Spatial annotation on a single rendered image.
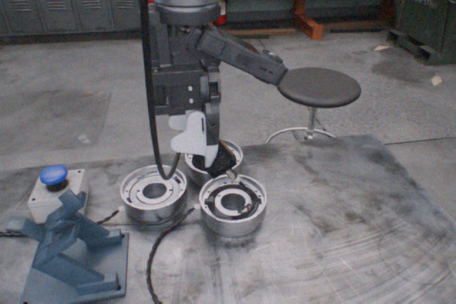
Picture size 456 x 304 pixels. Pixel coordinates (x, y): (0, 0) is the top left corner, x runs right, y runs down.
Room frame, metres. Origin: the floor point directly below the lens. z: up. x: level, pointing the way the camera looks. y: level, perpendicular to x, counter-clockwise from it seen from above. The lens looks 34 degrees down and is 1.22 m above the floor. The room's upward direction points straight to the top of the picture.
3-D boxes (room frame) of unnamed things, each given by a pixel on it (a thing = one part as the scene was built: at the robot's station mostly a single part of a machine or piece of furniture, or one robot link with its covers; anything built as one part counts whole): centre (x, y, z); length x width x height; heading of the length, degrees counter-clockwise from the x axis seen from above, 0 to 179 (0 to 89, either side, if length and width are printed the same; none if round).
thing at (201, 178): (0.50, 0.02, 0.82); 0.10 x 0.10 x 0.04
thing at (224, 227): (0.39, -0.01, 0.82); 0.10 x 0.10 x 0.04
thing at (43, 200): (0.41, 0.28, 0.82); 0.08 x 0.07 x 0.05; 99
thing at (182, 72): (0.38, 0.05, 1.07); 0.09 x 0.08 x 0.12; 101
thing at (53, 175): (0.42, 0.27, 0.85); 0.04 x 0.04 x 0.05
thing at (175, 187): (0.42, 0.12, 0.82); 0.08 x 0.08 x 0.02
